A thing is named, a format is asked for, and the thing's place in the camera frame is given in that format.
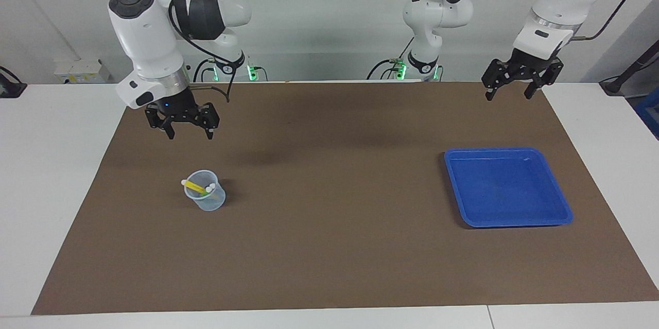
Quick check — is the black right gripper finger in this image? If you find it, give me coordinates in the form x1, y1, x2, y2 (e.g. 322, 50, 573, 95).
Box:
144, 103, 177, 140
193, 102, 221, 140

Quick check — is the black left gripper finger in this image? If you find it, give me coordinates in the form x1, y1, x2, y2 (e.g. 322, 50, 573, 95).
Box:
481, 59, 518, 101
524, 57, 564, 100

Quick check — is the black stand pole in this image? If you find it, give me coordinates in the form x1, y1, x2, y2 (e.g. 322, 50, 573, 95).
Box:
600, 40, 659, 96

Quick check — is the translucent plastic cup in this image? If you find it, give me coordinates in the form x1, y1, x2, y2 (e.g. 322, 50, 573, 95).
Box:
184, 169, 226, 212

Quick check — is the white box with yellow labels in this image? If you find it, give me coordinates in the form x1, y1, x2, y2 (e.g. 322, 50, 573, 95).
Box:
54, 58, 111, 84

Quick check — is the blue crate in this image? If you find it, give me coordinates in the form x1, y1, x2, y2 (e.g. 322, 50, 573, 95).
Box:
633, 87, 659, 139

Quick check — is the blue plastic tray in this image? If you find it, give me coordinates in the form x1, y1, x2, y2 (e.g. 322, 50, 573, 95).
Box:
444, 147, 574, 228

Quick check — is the black table clamp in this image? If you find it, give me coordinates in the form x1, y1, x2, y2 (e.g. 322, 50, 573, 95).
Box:
0, 65, 27, 99

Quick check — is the brown table mat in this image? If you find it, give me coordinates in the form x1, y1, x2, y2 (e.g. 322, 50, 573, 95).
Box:
31, 81, 659, 315

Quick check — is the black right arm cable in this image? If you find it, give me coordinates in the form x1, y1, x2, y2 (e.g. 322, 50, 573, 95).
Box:
157, 0, 238, 104

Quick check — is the black right base cable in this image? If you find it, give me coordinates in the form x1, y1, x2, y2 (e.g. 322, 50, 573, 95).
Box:
193, 58, 217, 83

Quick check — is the black base cable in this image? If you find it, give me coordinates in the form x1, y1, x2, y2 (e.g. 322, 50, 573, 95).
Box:
367, 36, 415, 81
193, 58, 217, 83

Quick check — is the black left base cable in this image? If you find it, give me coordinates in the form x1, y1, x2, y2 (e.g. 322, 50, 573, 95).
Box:
367, 36, 415, 81

